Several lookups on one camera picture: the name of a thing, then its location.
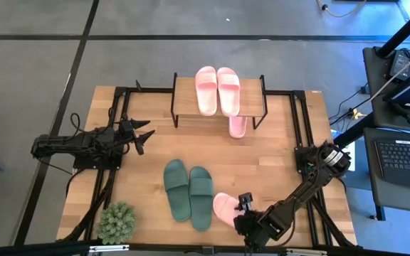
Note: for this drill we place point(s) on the white paper sheet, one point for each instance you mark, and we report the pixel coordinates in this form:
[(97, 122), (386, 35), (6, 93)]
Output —
[(352, 166)]

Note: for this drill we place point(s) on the green slide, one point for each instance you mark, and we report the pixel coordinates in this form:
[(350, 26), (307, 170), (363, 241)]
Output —
[(201, 202), (177, 192)]

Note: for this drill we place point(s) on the salmon pink slide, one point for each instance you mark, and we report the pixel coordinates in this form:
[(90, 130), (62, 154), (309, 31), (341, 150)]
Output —
[(224, 208), (237, 128)]

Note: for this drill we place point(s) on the black keyboard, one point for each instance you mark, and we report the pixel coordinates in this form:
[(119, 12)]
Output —
[(404, 156)]

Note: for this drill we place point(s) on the thick black diagonal pole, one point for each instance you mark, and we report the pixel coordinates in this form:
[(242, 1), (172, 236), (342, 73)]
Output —
[(404, 30)]

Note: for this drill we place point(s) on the green artificial plant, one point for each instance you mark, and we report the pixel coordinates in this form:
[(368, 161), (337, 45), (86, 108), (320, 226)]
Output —
[(116, 224)]

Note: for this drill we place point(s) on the black horizontal frame beam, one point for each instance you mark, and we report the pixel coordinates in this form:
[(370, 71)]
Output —
[(30, 249)]

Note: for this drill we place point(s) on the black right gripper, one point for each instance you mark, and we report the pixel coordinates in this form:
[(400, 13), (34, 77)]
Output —
[(249, 227)]

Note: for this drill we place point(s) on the grey desk with keyboard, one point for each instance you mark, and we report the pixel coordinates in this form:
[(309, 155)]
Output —
[(397, 199)]

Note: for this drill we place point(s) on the silver metal bracket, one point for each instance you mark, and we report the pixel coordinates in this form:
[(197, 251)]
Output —
[(306, 252), (109, 248)]

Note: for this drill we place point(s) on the light pink slide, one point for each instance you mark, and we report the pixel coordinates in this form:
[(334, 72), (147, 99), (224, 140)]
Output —
[(228, 92), (206, 92)]

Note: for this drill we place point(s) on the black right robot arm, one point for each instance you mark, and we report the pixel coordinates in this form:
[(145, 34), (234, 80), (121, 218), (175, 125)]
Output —
[(297, 195)]

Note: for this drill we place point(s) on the wooden shelf with black frame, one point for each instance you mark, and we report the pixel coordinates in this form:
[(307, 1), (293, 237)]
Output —
[(183, 99)]

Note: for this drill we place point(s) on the black floor beam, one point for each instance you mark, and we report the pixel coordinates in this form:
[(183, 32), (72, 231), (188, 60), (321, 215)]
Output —
[(351, 137)]

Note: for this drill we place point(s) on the black aluminium table frame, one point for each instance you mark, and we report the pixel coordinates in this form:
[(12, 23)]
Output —
[(148, 90)]

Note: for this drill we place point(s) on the dark grey desk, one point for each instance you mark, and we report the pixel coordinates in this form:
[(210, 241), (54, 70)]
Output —
[(376, 89)]

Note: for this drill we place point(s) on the black power adapter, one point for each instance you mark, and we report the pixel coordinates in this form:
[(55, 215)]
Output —
[(400, 64)]

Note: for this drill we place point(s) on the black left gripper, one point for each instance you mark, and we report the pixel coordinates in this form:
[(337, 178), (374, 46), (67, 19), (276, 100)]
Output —
[(126, 135)]

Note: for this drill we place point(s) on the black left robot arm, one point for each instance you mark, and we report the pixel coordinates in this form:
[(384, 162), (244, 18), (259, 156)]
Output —
[(69, 142)]

